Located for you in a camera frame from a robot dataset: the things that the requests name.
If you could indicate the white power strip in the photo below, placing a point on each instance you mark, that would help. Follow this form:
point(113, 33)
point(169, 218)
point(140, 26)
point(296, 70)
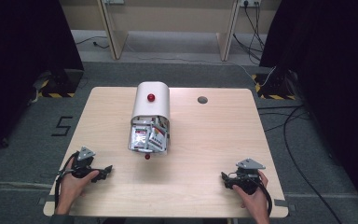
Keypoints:
point(251, 2)

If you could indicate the person's left hand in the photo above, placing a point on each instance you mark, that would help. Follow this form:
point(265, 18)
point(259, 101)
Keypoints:
point(70, 188)

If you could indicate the stand base with hazard tape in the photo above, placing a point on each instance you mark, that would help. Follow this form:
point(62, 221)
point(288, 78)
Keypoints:
point(275, 88)
point(59, 88)

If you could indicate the white box with red knobs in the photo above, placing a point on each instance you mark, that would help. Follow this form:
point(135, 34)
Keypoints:
point(151, 107)

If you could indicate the pile of red white packets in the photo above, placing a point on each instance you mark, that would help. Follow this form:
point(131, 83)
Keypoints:
point(147, 137)

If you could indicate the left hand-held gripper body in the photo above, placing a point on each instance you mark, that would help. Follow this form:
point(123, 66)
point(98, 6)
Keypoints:
point(82, 166)

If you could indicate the black curtain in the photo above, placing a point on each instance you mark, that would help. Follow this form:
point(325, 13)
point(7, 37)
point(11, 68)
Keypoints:
point(18, 62)
point(332, 77)

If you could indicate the person's right hand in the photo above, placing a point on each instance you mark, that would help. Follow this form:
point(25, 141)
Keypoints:
point(256, 202)

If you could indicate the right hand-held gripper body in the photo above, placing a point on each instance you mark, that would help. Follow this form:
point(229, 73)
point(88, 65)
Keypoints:
point(248, 180)

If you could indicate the grey table foot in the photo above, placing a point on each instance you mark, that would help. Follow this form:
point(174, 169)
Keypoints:
point(284, 205)
point(42, 201)

